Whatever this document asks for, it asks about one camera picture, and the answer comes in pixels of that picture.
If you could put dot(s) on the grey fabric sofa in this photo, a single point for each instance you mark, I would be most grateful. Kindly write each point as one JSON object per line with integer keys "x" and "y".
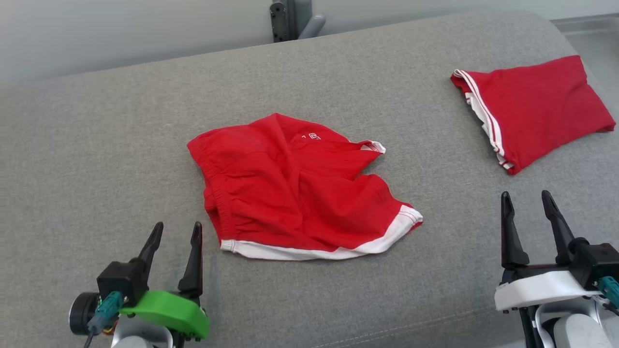
{"x": 338, "y": 72}

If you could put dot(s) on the red basketball jersey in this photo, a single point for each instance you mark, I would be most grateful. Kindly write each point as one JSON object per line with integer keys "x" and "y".
{"x": 537, "y": 111}

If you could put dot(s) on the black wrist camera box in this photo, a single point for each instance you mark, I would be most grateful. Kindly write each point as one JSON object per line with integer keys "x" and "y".
{"x": 121, "y": 280}
{"x": 597, "y": 261}

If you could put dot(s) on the grey metal post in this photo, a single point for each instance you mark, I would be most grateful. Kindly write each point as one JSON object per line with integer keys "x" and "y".
{"x": 290, "y": 19}

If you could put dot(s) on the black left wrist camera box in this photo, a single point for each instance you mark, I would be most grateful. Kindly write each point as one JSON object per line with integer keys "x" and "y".
{"x": 121, "y": 280}

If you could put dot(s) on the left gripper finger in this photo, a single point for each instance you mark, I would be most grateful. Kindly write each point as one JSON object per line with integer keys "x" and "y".
{"x": 195, "y": 270}
{"x": 152, "y": 249}

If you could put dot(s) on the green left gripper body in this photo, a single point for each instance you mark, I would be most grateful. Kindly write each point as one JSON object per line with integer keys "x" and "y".
{"x": 169, "y": 307}

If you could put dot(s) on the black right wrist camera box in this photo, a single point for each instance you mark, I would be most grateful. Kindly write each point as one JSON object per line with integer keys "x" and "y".
{"x": 597, "y": 261}

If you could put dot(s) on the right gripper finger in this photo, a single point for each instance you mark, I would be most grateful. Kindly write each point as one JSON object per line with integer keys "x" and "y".
{"x": 561, "y": 237}
{"x": 510, "y": 241}

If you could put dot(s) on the red shorts white trim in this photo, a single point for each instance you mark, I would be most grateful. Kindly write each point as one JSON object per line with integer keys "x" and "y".
{"x": 290, "y": 193}

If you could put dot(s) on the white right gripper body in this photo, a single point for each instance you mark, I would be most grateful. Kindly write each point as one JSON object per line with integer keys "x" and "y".
{"x": 541, "y": 287}

